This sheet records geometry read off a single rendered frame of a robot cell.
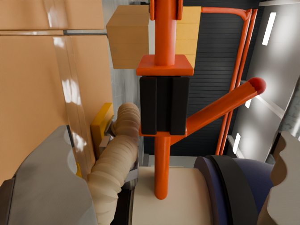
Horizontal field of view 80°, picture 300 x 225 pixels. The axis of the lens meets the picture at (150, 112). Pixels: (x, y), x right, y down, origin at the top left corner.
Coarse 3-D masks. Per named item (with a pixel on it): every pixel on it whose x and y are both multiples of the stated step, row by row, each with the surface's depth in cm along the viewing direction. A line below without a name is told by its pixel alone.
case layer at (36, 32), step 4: (0, 32) 59; (4, 32) 61; (8, 32) 62; (12, 32) 64; (16, 32) 65; (20, 32) 67; (24, 32) 69; (28, 32) 71; (32, 32) 74; (36, 32) 76; (40, 32) 79; (44, 32) 81; (48, 32) 84; (52, 32) 87; (56, 32) 91; (60, 32) 94
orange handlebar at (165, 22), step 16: (160, 0) 16; (176, 0) 17; (160, 16) 17; (176, 16) 18; (160, 32) 18; (160, 48) 18; (160, 64) 19; (160, 144) 24; (160, 160) 25; (160, 176) 27; (160, 192) 28
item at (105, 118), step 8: (104, 104) 40; (112, 104) 41; (104, 112) 36; (112, 112) 41; (96, 120) 34; (104, 120) 35; (112, 120) 39; (96, 128) 32; (104, 128) 35; (96, 136) 33; (96, 144) 34; (96, 152) 35
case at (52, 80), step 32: (0, 64) 14; (32, 64) 17; (64, 64) 23; (96, 64) 35; (0, 96) 14; (32, 96) 17; (64, 96) 23; (96, 96) 35; (0, 128) 14; (32, 128) 17; (0, 160) 14; (96, 160) 36
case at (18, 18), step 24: (0, 0) 14; (24, 0) 16; (48, 0) 20; (72, 0) 25; (96, 0) 34; (0, 24) 14; (24, 24) 16; (48, 24) 20; (72, 24) 25; (96, 24) 35
